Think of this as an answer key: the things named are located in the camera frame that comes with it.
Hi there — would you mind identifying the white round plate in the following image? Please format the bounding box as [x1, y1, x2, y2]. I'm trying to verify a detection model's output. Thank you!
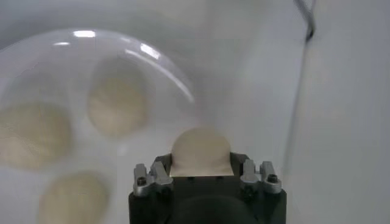
[0, 29, 196, 224]

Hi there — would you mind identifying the cooker power cord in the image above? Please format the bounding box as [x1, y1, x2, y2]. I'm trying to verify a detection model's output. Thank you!
[294, 0, 316, 42]

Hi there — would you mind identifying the white steamed baozi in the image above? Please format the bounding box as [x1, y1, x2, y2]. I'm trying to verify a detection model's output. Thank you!
[0, 102, 73, 170]
[169, 126, 235, 177]
[38, 172, 110, 224]
[86, 60, 152, 138]

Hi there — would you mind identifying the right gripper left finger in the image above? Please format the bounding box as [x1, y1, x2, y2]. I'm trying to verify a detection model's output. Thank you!
[133, 153, 174, 197]

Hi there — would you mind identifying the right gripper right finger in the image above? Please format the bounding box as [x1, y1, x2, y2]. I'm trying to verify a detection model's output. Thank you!
[230, 152, 283, 195]

